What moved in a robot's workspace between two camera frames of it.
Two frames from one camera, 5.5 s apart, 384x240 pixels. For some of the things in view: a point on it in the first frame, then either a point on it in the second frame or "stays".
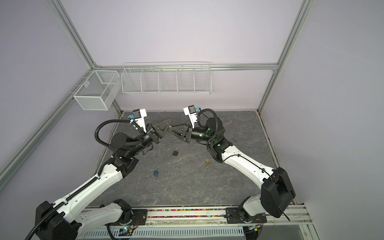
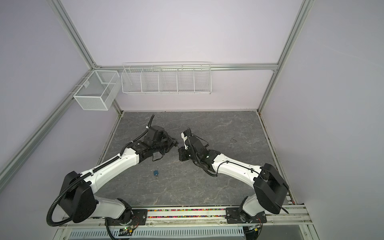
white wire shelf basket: x=167 y=78 stays
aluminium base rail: x=299 y=218 stays
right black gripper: x=185 y=137 -> x=183 y=151
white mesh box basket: x=100 y=91 stays
